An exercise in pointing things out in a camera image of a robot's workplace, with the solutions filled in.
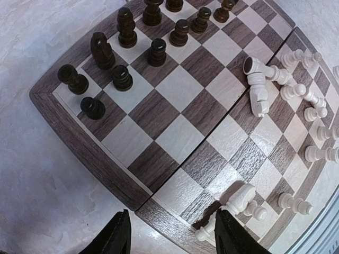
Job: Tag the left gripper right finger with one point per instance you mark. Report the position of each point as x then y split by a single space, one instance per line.
232 238

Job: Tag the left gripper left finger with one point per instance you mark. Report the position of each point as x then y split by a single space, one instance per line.
114 238

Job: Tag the wooden chess board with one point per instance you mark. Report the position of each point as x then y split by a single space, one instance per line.
175 180

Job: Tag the white chess knight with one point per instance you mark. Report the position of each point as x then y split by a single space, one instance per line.
258 94

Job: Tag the white chess pawn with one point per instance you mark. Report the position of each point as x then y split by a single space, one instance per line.
324 133
298 205
312 154
318 109

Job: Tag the white chess piece top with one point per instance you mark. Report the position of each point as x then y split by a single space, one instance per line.
205 232

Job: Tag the white chess rook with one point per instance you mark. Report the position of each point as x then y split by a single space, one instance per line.
242 201

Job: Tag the white chess pawn lying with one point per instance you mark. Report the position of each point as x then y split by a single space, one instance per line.
298 205

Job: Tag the white chess pawn standing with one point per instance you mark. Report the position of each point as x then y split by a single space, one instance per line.
324 133

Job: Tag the black chess pieces row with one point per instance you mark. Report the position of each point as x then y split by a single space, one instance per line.
159 73

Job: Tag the front aluminium rail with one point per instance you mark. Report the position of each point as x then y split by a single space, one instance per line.
322 235

